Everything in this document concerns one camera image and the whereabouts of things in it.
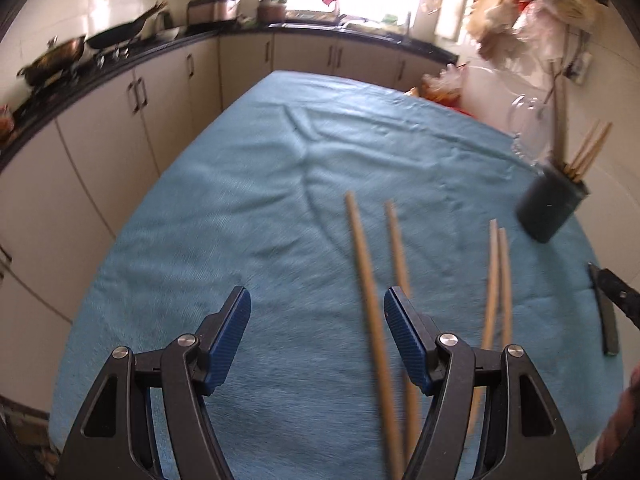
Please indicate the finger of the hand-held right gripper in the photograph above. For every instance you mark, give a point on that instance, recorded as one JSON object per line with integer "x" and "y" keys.
{"x": 607, "y": 320}

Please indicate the plastic bag with orange contents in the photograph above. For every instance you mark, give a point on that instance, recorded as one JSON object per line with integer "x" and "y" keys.
{"x": 442, "y": 85}

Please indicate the small white bowl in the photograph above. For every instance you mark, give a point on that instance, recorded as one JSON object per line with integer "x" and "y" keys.
{"x": 170, "y": 34}

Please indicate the beige plastic bag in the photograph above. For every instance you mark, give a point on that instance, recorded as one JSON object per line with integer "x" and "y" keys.
{"x": 495, "y": 35}

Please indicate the clear glass mug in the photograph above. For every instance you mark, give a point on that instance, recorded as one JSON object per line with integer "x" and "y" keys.
{"x": 525, "y": 125}

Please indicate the black wok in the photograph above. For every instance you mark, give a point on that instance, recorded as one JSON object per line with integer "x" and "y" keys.
{"x": 115, "y": 37}

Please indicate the black gas stove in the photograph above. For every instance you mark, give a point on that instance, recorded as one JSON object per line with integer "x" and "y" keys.
{"x": 110, "y": 52}

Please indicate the person's right forearm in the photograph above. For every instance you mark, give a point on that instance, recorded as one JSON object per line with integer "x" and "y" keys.
{"x": 625, "y": 420}

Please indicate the brown cooking pot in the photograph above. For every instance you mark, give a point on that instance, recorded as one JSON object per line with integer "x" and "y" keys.
{"x": 271, "y": 12}

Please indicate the white cutting board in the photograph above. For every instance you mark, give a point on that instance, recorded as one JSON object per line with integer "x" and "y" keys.
{"x": 450, "y": 15}

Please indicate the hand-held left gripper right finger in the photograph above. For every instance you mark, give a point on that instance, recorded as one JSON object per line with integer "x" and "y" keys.
{"x": 405, "y": 340}

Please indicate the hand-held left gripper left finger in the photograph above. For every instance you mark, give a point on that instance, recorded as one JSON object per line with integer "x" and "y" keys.
{"x": 230, "y": 340}

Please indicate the small red jar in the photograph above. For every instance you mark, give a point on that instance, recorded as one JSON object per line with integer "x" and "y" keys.
{"x": 6, "y": 122}

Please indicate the pot with glass lid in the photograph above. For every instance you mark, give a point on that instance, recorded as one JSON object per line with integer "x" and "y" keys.
{"x": 52, "y": 62}

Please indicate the black kitchen countertop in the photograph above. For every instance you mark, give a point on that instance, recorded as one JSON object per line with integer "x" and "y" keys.
{"x": 310, "y": 29}

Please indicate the white wall socket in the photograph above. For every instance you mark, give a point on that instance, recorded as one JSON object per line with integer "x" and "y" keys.
{"x": 580, "y": 70}

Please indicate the blue tablecloth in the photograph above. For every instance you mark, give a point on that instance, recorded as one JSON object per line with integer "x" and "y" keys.
{"x": 250, "y": 185}

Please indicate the dark tall bottle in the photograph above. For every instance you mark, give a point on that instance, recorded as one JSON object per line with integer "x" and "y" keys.
{"x": 410, "y": 25}

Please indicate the dark metal utensil holder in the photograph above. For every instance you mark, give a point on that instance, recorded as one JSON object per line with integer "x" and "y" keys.
{"x": 547, "y": 205}

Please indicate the pinkish clear plastic bag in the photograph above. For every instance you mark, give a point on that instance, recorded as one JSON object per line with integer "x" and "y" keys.
{"x": 545, "y": 35}

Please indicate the silver rice cooker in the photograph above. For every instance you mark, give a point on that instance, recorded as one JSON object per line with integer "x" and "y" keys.
{"x": 212, "y": 10}

